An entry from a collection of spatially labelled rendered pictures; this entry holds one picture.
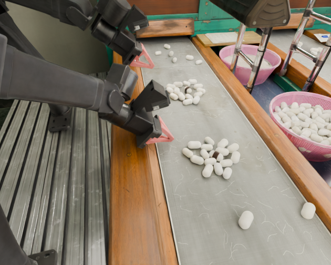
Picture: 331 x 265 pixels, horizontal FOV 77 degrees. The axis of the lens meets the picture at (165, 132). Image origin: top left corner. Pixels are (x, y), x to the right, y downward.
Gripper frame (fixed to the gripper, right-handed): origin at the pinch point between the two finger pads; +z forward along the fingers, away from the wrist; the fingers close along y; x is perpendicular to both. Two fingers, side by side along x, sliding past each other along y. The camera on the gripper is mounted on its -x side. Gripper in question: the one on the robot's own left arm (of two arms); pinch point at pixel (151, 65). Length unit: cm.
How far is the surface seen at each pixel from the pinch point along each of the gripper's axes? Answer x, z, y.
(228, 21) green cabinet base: -29, 38, 50
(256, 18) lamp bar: -25.7, -1.2, -27.7
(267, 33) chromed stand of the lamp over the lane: -29.7, 19.5, -5.8
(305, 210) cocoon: -9, 25, -50
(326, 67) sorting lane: -43, 67, 9
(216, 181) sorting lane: 2.1, 15.0, -38.9
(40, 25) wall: 61, -42, 123
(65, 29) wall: 53, -26, 124
